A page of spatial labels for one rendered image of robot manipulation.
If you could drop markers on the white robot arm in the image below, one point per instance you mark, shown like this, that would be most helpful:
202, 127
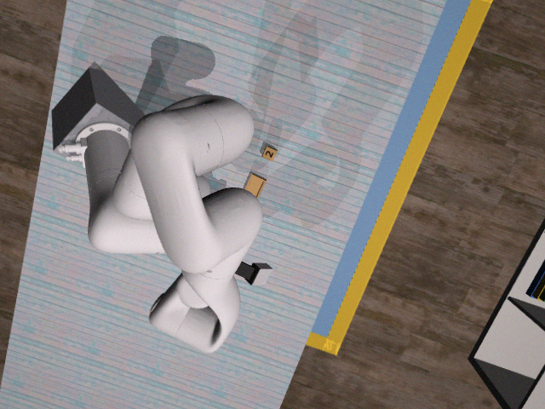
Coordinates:
157, 194

